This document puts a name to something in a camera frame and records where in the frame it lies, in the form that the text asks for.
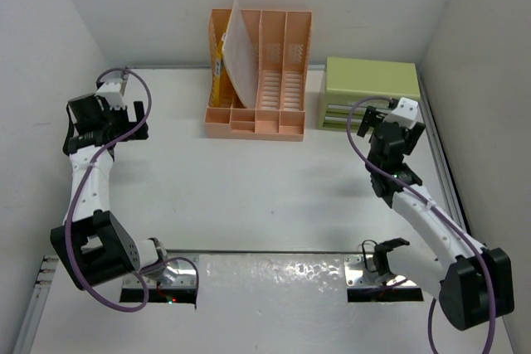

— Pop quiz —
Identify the green metal drawer box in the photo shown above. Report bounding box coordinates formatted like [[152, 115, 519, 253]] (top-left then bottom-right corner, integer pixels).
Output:
[[318, 56, 421, 131]]

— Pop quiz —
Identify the orange plastic clipboard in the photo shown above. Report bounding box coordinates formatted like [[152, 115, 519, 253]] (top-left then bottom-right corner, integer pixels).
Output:
[[209, 32, 235, 108]]

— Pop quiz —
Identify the clear mesh document pouch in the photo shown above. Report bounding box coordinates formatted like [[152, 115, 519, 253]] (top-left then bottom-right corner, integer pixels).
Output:
[[222, 0, 261, 109]]

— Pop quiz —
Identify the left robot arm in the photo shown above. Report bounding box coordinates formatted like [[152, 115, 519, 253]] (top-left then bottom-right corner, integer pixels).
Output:
[[50, 95, 163, 290]]

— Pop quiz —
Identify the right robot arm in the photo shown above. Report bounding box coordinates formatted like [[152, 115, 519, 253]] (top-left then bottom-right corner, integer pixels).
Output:
[[358, 98, 514, 331]]

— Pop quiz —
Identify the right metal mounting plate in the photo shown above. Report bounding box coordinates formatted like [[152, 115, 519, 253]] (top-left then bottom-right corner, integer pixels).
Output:
[[344, 254, 417, 289]]

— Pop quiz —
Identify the metal mounting plate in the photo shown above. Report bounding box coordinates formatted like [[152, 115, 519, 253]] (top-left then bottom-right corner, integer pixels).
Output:
[[344, 254, 417, 289], [139, 252, 199, 289]]

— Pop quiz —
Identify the pink plastic file organizer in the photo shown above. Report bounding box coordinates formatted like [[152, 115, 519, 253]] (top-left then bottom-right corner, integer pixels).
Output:
[[204, 9, 313, 142]]

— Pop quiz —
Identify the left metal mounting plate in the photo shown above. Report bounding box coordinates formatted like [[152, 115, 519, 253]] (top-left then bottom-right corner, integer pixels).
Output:
[[139, 252, 199, 289]]

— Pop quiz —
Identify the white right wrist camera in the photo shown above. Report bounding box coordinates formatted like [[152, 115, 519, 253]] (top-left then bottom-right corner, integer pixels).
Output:
[[383, 97, 419, 129]]

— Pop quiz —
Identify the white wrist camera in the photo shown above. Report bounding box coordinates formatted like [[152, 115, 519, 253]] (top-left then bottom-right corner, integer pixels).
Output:
[[96, 79, 126, 110], [383, 97, 419, 129]]

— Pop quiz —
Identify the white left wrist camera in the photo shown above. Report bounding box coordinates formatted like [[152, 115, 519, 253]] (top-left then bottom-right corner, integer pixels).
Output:
[[96, 79, 126, 110]]

